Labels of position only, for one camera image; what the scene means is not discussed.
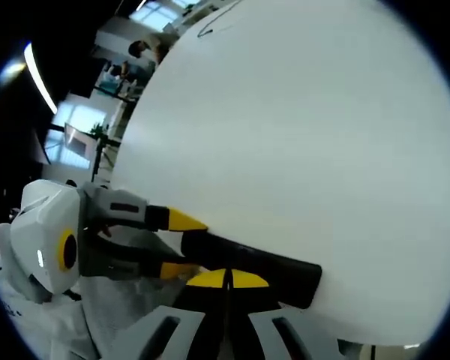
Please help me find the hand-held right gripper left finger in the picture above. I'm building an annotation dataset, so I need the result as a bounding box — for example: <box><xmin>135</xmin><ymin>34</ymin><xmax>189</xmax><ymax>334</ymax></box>
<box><xmin>132</xmin><ymin>268</ymin><xmax>230</xmax><ymax>360</ymax></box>

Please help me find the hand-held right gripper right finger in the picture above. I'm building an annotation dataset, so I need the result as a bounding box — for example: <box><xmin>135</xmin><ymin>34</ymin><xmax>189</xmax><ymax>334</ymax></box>
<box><xmin>229</xmin><ymin>268</ymin><xmax>347</xmax><ymax>360</ymax></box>

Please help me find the black remote control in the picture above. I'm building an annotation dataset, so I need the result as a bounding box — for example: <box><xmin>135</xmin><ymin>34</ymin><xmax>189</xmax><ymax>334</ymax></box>
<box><xmin>181</xmin><ymin>229</ymin><xmax>323</xmax><ymax>310</ymax></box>

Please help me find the long ceiling light strip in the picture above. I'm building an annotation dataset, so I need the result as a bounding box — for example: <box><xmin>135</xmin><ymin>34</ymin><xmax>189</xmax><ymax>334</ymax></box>
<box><xmin>23</xmin><ymin>41</ymin><xmax>59</xmax><ymax>115</ymax></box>

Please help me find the black cable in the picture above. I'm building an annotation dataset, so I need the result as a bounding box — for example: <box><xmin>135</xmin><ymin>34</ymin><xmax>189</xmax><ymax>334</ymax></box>
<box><xmin>196</xmin><ymin>17</ymin><xmax>215</xmax><ymax>39</ymax></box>

